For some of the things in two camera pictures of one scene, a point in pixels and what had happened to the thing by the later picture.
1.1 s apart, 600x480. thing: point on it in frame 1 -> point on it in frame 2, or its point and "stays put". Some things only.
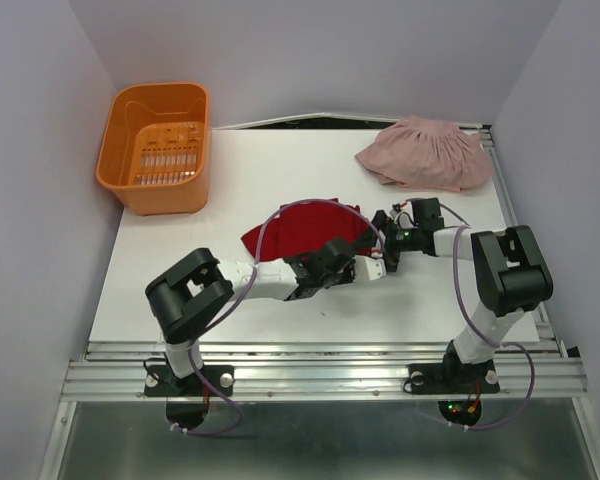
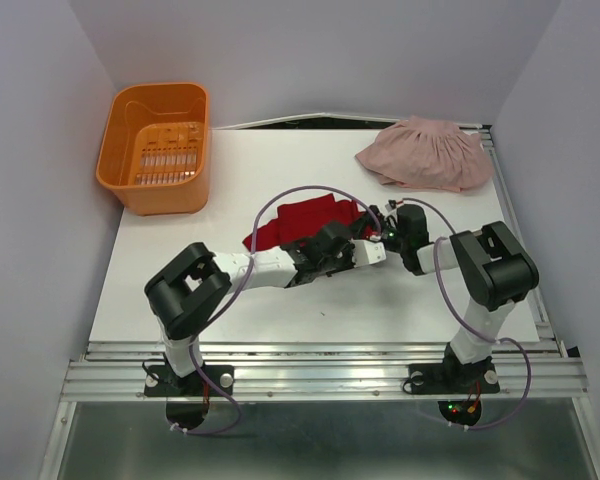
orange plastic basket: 155,148 stays put
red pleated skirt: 300,228 stays put
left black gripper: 349,274 -> 349,257
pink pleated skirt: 430,153 stays put
